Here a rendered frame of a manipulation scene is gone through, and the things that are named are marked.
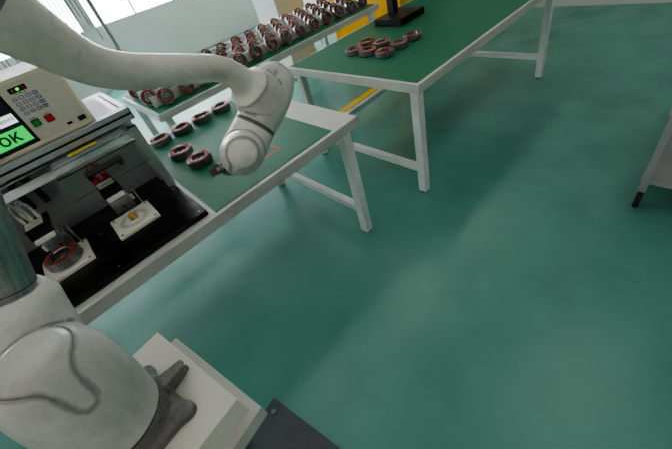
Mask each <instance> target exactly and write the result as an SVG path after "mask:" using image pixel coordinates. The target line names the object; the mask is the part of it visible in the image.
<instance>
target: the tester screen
mask: <svg viewBox="0 0 672 449"><path fill-rule="evenodd" d="M10 113H11V114H12V115H13V116H14V117H15V115H14V114H13V113H12V112H11V111H10V110H9V109H8V108H7V107H6V106H5V105H4V104H3V102H2V101H1V100H0V117H3V116H5V115H7V114H10ZM15 118H16V117H15ZM16 119H17V118H16ZM17 120H18V119H17ZM18 121H19V120H18ZM21 125H23V124H22V123H21V122H20V121H19V122H17V123H15V124H12V125H10V126H8V127H5V128H3V129H1V130H0V134H3V133H5V132H7V131H9V130H12V129H14V128H16V127H19V126H21ZM23 126H24V125H23ZM24 127H25V126H24ZM25 128H26V127H25ZM26 129H27V128H26ZM27 131H28V129H27ZM28 132H29V131H28ZM29 133H30V132H29ZM30 134H31V133H30ZM31 135H32V134H31ZM32 136H33V135H32ZM33 137H34V136H33ZM34 138H35V137H34ZM35 140H37V139H36V138H35V139H32V140H30V141H28V142H26V143H24V144H22V145H19V146H17V147H15V148H13V149H11V150H9V151H6V152H4V153H2V154H0V156H2V155H5V154H7V153H9V152H11V151H13V150H15V149H17V148H20V147H22V146H24V145H26V144H28V143H30V142H32V141H35Z"/></svg>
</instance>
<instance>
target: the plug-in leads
mask: <svg viewBox="0 0 672 449"><path fill-rule="evenodd" d="M16 202H18V203H21V204H19V207H18V206H17V204H16ZM16 202H15V205H16V206H15V207H14V206H12V205H10V204H8V205H9V207H10V208H12V209H14V210H15V211H16V212H18V213H19V214H20V216H21V217H22V218H23V220H24V221H23V220H22V219H19V218H17V217H15V216H14V214H13V213H12V212H11V210H10V208H9V207H8V210H9V211H10V213H11V214H12V215H13V217H15V219H17V221H19V222H20V223H22V224H23V225H26V224H28V223H30V222H32V221H33V220H34V219H33V217H32V216H31V215H29V214H28V213H27V212H25V211H24V210H23V209H21V208H20V205H24V206H26V205H27V206H26V207H27V208H29V209H30V210H31V211H32V212H33V214H34V215H35V216H36V217H37V218H39V217H41V215H40V214H38V213H37V212H36V211H35V210H34V209H33V208H32V207H31V206H29V205H28V204H26V203H23V202H19V201H16ZM28 206H29V207H28Z"/></svg>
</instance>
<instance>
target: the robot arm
mask: <svg viewBox="0 0 672 449"><path fill-rule="evenodd" d="M0 54H3V55H6V56H9V57H12V58H14V59H17V60H20V61H23V62H25V63H28V64H31V65H33V66H36V67H39V68H41V69H44V70H46V71H49V72H52V73H54V74H57V75H59V76H62V77H65V78H68V79H70V80H73V81H76V82H79V83H83V84H86V85H90V86H94V87H99V88H105V89H113V90H143V89H153V88H162V87H172V86H181V85H190V84H199V83H209V82H218V83H222V84H224V85H226V86H228V87H229V88H230V89H231V98H232V101H233V102H234V103H235V105H236V108H237V109H238V112H237V114H236V117H235V119H234V121H233V122H232V124H231V126H230V128H229V129H228V131H227V133H226V134H225V136H224V137H223V141H222V143H221V145H220V148H219V159H220V162H221V164H217V165H216V164H215V165H213V168H212V169H209V173H210V175H211V176H212V177H215V176H216V175H219V174H223V172H224V171H226V170H227V171H228V172H230V173H231V174H234V175H237V176H246V175H250V174H252V173H254V172H255V171H257V170H258V169H259V167H260V166H261V164H262V163H263V160H264V159H265V157H266V154H267V151H268V148H269V146H270V143H271V141H272V138H273V136H274V134H275V132H276V131H277V129H278V128H279V126H280V125H281V123H282V121H283V119H284V117H285V115H286V113H287V110H288V108H289V105H290V103H291V100H292V96H293V92H294V78H293V76H292V73H291V71H290V70H289V69H288V68H287V67H286V66H285V65H283V64H282V63H279V62H277V61H269V62H266V63H264V64H262V65H260V66H259V67H252V68H247V67H245V66H244V65H242V64H240V63H239V62H237V61H235V60H232V59H230V58H227V57H224V56H220V55H213V54H178V53H130V52H121V51H116V50H111V49H108V48H105V47H102V46H100V45H97V44H95V43H93V42H92V41H90V40H88V39H87V38H85V37H83V36H82V35H81V34H79V33H78V32H77V31H75V30H74V29H73V28H72V27H70V26H69V25H68V24H67V23H66V22H64V21H63V20H62V19H61V18H60V17H58V16H57V15H56V14H55V13H54V12H52V11H51V10H50V9H49V8H47V7H46V6H45V5H44V4H43V3H42V2H41V1H39V0H0ZM188 370H189V367H188V365H187V364H186V365H184V362H183V361H182V360H178V361H177V362H176V363H174V364H173V365H172V366H171V367H169V368H168V369H167V370H166V371H164V372H163V373H162V374H161V375H159V376H158V375H157V372H156V369H155V368H154V367H153V366H152V365H146V366H144V367H143V366H142V365H141V364H140V363H139V362H138V361H137V360H136V359H135V358H134V357H133V356H132V355H131V354H130V353H129V352H128V351H126V350H125V349H124V348H123V347H122V346H120V345H119V344H118V343H117V342H116V341H114V340H113V339H112V338H110V337H109V336H107V335H106V334H104V333H103V332H101V331H100V330H98V329H96V328H93V327H91V326H88V325H84V324H83V323H82V322H81V317H80V316H79V314H78V313H77V311H76V310H75V308H74V307H73V305H72V304H71V302H70V300H69V299H68V297H67V295H66V294H65V292H64V290H63V288H62V286H61V285H60V283H59V282H58V281H56V280H54V279H52V278H49V277H46V276H42V275H39V274H36V273H35V270H34V268H33V266H32V263H31V261H30V259H29V256H28V254H27V252H26V249H25V247H24V245H23V242H22V240H21V238H20V235H19V233H18V231H17V228H16V226H15V224H14V221H13V219H12V217H11V214H10V212H9V210H8V207H7V205H6V203H5V201H4V198H3V196H2V194H1V191H0V431H1V432H2V433H3V434H5V435H6V436H7V437H9V438H10V439H12V440H13V441H15V442H17V443H18V444H20V445H22V446H23V447H25V448H27V449H164V448H165V447H166V446H167V445H168V444H169V442H170V441H171V440H172V439H173V437H174V436H175V435H176V434H177V432H178V431H179V430H180V429H181V428H182V427H183V426H184V425H185V424H186V423H188V422H189V421H190V420H191V419H192V418H193V417H194V416H195V414H196V412H197V406H196V404H195V403H194V402H193V401H191V400H187V399H184V398H182V397H180V396H179V395H178V394H177V393H176V392H175V390H176V388H177V387H178V385H179V384H180V382H181V381H182V379H183V378H184V376H185V375H186V373H187V372H188Z"/></svg>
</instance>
